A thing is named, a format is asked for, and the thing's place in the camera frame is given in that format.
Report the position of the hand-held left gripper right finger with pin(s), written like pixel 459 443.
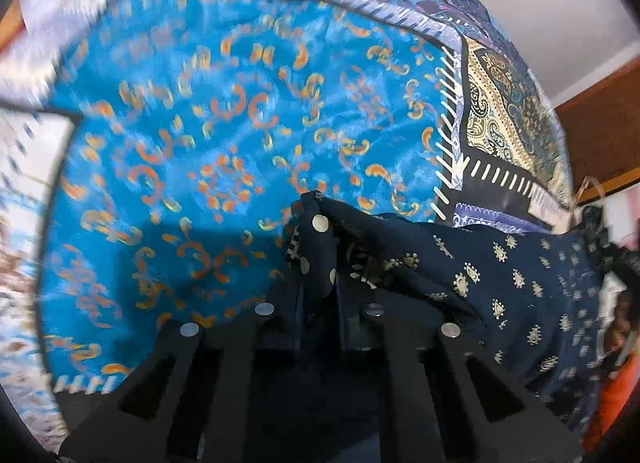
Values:
pixel 400 373

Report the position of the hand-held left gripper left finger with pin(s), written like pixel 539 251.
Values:
pixel 235 368

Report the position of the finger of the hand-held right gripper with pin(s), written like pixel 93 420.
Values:
pixel 596 229

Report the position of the navy patterned dress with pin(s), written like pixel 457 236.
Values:
pixel 500 283

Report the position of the person's right hand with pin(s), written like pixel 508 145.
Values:
pixel 619 325

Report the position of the wooden wardrobe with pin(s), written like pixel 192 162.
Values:
pixel 605 133

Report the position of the orange cloth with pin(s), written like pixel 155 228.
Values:
pixel 610 408

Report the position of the blue patchwork bedspread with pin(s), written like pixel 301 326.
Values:
pixel 200 143

